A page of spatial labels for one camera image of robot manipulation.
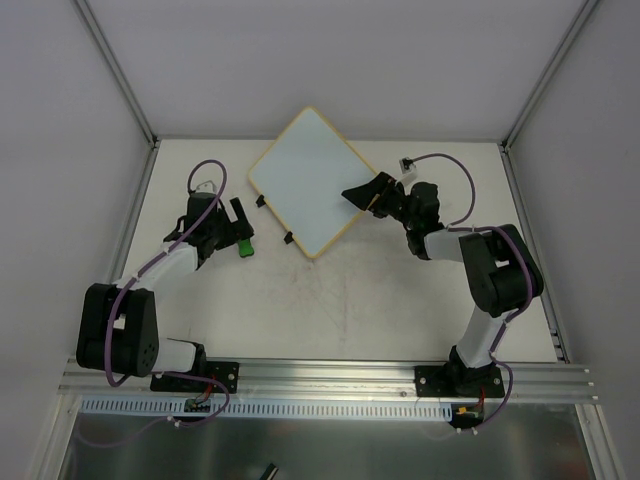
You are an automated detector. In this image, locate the green whiteboard eraser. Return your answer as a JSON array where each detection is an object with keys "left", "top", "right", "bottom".
[{"left": 237, "top": 239, "right": 255, "bottom": 258}]

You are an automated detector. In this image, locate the yellow framed whiteboard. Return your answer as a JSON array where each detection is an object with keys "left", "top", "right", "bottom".
[{"left": 248, "top": 106, "right": 377, "bottom": 259}]

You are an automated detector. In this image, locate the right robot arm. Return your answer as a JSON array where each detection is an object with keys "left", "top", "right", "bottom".
[{"left": 342, "top": 173, "right": 544, "bottom": 399}]

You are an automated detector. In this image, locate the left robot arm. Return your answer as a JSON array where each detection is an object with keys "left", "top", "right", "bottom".
[{"left": 76, "top": 191, "right": 254, "bottom": 390}]

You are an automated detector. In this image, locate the small black object bottom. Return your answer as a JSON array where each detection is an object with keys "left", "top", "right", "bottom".
[{"left": 260, "top": 463, "right": 279, "bottom": 480}]

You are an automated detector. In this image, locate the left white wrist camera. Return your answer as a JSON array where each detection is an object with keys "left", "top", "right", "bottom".
[{"left": 191, "top": 180, "right": 217, "bottom": 196}]

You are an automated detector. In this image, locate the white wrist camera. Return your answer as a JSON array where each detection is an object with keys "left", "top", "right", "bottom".
[
  {"left": 399, "top": 157, "right": 417, "bottom": 186},
  {"left": 191, "top": 180, "right": 217, "bottom": 196}
]

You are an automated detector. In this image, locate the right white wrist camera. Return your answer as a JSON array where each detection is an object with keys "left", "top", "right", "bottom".
[{"left": 399, "top": 157, "right": 417, "bottom": 186}]

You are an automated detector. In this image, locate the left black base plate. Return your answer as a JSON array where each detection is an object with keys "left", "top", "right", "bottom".
[{"left": 150, "top": 360, "right": 240, "bottom": 395}]

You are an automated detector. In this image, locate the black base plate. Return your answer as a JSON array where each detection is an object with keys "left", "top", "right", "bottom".
[
  {"left": 150, "top": 360, "right": 240, "bottom": 395},
  {"left": 414, "top": 364, "right": 505, "bottom": 399}
]

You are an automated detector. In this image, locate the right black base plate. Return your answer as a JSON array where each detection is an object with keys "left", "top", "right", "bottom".
[{"left": 414, "top": 364, "right": 505, "bottom": 399}]

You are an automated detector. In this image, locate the white slotted cable duct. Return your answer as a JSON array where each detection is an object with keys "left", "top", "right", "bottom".
[{"left": 79, "top": 395, "right": 453, "bottom": 423}]

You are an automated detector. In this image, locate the left aluminium frame post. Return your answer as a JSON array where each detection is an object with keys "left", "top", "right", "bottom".
[{"left": 71, "top": 0, "right": 158, "bottom": 280}]

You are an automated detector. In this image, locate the aluminium frame post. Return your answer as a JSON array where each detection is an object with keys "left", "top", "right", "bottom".
[
  {"left": 71, "top": 0, "right": 158, "bottom": 280},
  {"left": 503, "top": 1, "right": 619, "bottom": 364}
]

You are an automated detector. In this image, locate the aluminium mounting rail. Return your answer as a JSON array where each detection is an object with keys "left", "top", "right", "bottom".
[{"left": 57, "top": 359, "right": 601, "bottom": 404}]

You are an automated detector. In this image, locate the right aluminium frame post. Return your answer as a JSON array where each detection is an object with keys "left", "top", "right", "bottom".
[{"left": 503, "top": 1, "right": 619, "bottom": 364}]

